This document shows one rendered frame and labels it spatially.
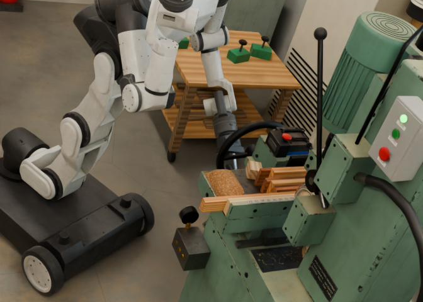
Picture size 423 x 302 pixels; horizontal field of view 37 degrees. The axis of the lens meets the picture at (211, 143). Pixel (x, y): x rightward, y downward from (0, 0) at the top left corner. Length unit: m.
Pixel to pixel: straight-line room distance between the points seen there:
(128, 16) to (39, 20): 2.72
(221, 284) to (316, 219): 0.51
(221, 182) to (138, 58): 0.43
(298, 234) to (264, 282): 0.21
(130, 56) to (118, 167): 1.57
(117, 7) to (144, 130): 1.85
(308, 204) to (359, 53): 0.40
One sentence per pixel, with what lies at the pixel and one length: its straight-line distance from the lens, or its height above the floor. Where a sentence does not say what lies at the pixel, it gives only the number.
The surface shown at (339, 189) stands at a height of 1.20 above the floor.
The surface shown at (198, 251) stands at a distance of 2.07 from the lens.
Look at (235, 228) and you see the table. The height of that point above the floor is 0.86.
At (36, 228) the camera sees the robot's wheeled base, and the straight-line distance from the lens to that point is 2.66.
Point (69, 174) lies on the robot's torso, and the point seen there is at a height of 0.39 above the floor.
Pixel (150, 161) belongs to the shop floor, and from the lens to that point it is 3.37.
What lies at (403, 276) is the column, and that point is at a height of 1.02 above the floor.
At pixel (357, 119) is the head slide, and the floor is 1.29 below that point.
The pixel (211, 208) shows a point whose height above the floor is 0.91.
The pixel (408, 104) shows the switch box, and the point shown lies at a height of 1.48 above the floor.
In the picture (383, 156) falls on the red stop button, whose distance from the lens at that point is 1.42.
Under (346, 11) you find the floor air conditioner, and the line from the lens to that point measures 3.37.
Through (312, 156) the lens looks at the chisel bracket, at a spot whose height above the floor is 1.06.
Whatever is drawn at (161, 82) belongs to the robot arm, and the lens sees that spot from 1.68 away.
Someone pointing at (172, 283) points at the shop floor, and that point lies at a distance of 2.80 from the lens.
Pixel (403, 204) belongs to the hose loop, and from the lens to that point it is 1.43.
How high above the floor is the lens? 2.06
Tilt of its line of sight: 35 degrees down
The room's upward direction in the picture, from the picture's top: 18 degrees clockwise
